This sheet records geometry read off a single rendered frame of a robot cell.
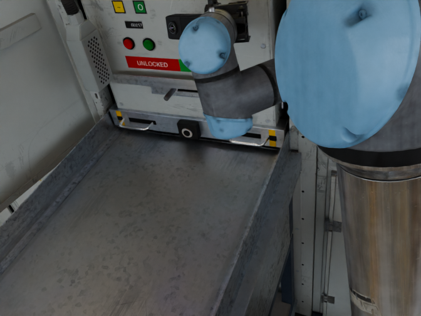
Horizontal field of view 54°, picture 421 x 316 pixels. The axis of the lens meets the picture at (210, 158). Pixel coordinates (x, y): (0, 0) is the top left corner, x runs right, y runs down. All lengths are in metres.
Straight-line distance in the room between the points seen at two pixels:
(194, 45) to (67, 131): 0.78
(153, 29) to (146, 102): 0.24
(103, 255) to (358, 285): 0.66
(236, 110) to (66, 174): 0.65
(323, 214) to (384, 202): 0.92
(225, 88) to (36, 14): 0.69
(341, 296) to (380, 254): 1.18
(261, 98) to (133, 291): 0.48
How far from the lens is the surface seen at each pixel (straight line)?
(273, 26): 0.97
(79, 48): 1.08
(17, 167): 1.26
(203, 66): 0.62
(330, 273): 1.47
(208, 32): 0.61
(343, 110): 0.28
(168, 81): 1.08
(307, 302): 1.70
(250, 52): 0.99
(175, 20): 0.84
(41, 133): 1.27
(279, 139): 1.09
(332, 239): 1.33
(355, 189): 0.36
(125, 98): 1.25
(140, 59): 1.14
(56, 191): 1.18
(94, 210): 1.09
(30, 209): 1.13
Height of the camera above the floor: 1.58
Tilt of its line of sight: 40 degrees down
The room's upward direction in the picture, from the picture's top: 11 degrees counter-clockwise
